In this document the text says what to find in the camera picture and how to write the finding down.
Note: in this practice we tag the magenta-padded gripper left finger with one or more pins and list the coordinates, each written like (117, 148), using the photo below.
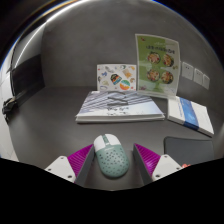
(60, 166)

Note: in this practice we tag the dark grey heart-print mouse pad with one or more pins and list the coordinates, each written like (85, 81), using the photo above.
(190, 150)

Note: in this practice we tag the green and white perforated mouse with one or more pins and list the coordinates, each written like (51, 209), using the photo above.
(111, 160)

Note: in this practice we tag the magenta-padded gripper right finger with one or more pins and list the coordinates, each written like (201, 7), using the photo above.
(166, 165)

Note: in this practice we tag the green menu sign stand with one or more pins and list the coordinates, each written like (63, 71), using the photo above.
(156, 66)

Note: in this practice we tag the white wall socket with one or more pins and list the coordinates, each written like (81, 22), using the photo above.
(198, 76)
(187, 70)
(206, 82)

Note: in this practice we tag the white card with colourful stickers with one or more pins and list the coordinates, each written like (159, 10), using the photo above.
(116, 78)

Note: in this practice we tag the black bag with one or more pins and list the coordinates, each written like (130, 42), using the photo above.
(8, 106)

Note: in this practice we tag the white book with blue band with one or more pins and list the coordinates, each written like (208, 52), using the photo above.
(190, 115)

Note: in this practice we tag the grey striped cover book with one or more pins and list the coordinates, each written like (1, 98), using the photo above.
(116, 106)

